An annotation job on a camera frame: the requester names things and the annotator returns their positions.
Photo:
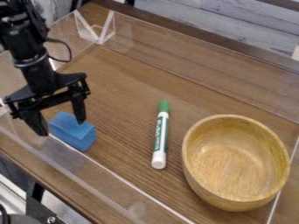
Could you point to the clear acrylic front wall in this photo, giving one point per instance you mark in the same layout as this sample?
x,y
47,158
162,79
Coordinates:
x,y
99,194

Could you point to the green white marker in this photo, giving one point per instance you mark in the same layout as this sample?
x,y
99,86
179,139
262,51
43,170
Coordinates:
x,y
161,140

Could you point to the clear acrylic corner bracket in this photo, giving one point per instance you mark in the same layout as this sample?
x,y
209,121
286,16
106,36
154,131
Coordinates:
x,y
95,33

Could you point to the brown wooden bowl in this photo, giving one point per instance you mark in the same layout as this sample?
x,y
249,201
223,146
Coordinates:
x,y
235,162

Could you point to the blue block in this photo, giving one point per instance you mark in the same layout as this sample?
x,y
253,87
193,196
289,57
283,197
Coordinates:
x,y
78,135

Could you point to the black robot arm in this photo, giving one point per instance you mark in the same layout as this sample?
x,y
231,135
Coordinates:
x,y
23,36

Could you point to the black equipment under table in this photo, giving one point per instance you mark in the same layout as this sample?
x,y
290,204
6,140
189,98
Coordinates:
x,y
22,210

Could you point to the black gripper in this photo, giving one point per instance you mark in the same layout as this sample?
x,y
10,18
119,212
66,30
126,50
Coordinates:
x,y
26,103

